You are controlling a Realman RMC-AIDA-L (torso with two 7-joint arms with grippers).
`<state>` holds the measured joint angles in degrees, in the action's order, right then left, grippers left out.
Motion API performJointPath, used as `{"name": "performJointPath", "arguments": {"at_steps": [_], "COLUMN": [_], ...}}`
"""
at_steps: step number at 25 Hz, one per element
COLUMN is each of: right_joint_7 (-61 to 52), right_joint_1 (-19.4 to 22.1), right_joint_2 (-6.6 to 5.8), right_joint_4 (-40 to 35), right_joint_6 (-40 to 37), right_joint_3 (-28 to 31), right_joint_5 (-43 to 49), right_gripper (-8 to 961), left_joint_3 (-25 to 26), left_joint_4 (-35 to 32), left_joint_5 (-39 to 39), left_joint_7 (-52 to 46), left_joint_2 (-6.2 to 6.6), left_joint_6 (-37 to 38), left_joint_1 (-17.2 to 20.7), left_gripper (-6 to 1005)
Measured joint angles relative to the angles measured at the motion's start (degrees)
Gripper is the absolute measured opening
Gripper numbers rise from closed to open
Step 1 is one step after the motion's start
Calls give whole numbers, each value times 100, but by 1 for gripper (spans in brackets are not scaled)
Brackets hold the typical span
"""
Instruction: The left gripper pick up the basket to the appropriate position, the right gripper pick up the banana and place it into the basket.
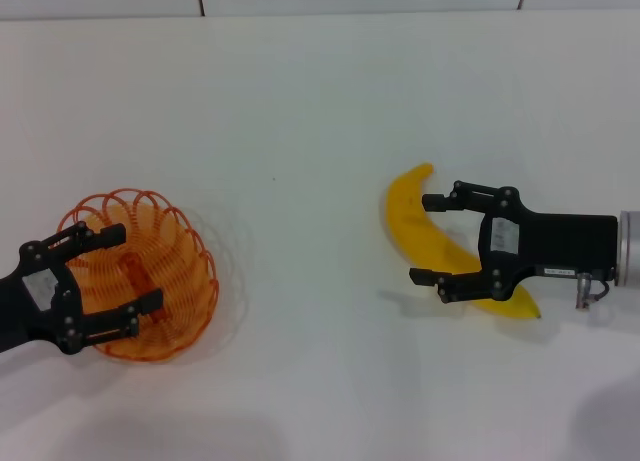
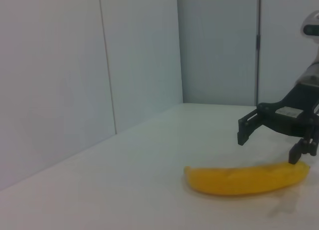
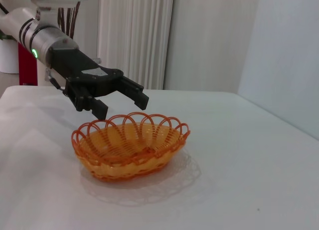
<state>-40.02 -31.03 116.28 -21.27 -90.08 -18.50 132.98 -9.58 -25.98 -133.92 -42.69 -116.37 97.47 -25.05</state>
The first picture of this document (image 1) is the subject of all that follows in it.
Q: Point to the yellow banana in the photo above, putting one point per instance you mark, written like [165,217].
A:
[415,226]

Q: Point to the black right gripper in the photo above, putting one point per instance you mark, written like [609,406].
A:
[560,241]

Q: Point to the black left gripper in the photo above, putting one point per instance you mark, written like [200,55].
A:
[30,301]

